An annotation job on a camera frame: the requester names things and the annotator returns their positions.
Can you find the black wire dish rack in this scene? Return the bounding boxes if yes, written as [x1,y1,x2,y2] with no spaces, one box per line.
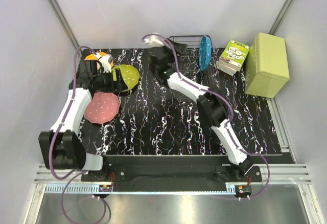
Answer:
[168,35,219,106]

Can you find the pink dotted plate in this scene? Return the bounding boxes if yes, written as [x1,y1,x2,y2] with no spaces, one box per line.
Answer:
[84,92,120,124]

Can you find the blue dotted plate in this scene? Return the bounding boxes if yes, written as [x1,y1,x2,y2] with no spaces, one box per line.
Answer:
[199,35,212,71]

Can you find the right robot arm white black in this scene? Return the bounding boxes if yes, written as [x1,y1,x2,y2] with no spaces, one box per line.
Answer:
[143,35,253,181]

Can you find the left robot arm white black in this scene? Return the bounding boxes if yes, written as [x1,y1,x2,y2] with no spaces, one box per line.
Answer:
[38,55,139,181]

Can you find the green dotted plate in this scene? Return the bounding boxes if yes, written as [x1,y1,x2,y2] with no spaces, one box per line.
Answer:
[112,64,140,91]

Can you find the orange dotted plate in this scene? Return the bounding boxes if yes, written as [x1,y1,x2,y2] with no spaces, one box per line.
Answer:
[84,52,107,60]

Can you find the green book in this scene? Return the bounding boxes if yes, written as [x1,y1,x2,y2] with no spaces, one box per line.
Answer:
[216,39,250,76]

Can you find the light green box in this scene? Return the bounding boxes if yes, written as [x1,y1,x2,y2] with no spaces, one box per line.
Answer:
[245,32,290,98]

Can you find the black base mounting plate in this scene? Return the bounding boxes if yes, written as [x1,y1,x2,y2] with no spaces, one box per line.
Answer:
[82,164,263,183]

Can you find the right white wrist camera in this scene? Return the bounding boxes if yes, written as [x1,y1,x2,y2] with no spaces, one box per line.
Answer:
[144,35,165,48]

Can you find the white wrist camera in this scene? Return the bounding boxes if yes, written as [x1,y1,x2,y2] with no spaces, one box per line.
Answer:
[144,35,165,48]
[95,53,113,73]

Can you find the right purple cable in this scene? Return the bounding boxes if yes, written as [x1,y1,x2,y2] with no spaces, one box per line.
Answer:
[142,33,269,201]

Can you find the purple cable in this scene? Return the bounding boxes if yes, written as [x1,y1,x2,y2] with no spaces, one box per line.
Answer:
[142,33,269,201]
[48,46,113,221]

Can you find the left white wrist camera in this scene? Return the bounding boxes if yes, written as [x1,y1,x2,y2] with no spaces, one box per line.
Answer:
[95,53,113,73]

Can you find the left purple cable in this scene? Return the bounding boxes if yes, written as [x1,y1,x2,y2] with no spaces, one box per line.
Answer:
[48,46,113,221]

